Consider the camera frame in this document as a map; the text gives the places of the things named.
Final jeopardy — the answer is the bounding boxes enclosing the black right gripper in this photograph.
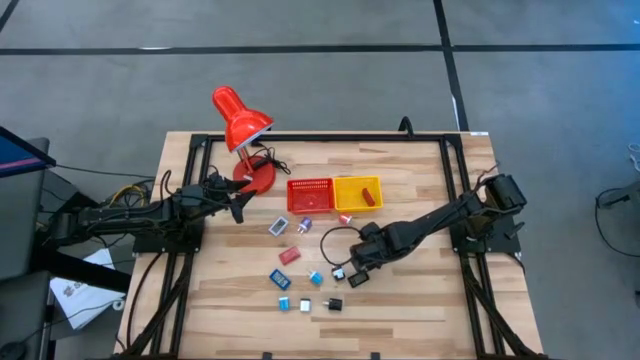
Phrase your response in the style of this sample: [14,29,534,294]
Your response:
[347,222,404,274]

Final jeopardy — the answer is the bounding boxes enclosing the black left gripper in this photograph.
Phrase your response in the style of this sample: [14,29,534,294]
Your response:
[196,171,258,225]

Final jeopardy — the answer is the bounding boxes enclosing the yellow plastic basket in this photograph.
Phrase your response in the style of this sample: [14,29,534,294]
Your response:
[332,175,385,213]

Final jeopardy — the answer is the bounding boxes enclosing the red plastic basket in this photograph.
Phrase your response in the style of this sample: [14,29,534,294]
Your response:
[286,177,335,215]

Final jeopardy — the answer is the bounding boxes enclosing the red digital meter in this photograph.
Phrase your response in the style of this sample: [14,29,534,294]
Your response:
[278,246,302,266]

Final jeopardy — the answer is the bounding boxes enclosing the blue digital meter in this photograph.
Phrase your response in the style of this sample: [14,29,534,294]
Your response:
[268,268,292,291]

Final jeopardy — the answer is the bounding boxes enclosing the dark grey office furniture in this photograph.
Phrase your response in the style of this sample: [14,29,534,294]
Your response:
[0,137,51,281]

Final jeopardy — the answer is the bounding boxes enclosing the red desk lamp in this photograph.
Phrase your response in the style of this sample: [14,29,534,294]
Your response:
[211,85,278,195]

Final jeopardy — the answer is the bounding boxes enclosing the black stand leg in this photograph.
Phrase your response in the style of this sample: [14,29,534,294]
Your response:
[29,189,134,295]

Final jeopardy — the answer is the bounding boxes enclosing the white paper sheet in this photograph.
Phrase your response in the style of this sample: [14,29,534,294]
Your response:
[48,248,127,331]

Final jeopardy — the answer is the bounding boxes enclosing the dark computer monitor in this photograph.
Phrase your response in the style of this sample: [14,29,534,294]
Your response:
[0,125,58,180]

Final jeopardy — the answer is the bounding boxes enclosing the grey chair base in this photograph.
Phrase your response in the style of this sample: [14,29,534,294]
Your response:
[595,179,640,211]

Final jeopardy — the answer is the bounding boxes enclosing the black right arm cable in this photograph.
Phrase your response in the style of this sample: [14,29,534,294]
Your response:
[319,225,364,269]

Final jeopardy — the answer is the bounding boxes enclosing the black lamp cable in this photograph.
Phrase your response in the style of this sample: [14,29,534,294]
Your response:
[248,142,292,176]

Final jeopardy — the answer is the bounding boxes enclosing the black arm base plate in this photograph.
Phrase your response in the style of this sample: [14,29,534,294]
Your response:
[448,212,523,255]
[132,219,206,255]

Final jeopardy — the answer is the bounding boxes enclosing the yellow cable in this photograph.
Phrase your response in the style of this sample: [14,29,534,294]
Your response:
[107,183,151,207]

